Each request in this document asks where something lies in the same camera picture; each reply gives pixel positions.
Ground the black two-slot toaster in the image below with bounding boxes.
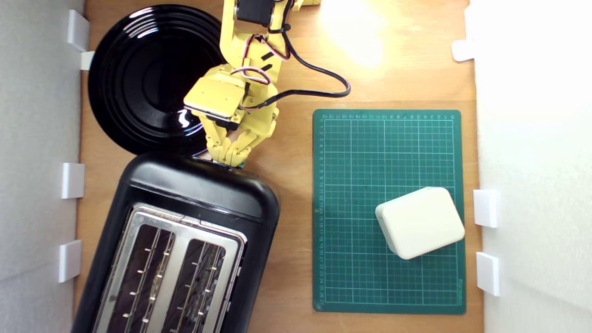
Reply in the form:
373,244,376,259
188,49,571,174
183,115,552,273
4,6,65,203
72,152,281,333

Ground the black plate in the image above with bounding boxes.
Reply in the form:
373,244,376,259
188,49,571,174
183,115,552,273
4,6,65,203
88,5,232,155

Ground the green cutting mat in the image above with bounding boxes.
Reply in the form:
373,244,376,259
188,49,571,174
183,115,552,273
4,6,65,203
313,109,467,315

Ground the white block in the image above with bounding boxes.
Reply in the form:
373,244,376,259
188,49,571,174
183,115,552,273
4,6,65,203
375,187,465,260

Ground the yellow gripper camera box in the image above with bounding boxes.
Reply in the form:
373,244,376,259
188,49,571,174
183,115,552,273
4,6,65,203
183,65,247,130

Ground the black camera cable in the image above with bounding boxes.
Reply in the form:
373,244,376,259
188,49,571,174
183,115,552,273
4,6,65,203
238,0,351,112

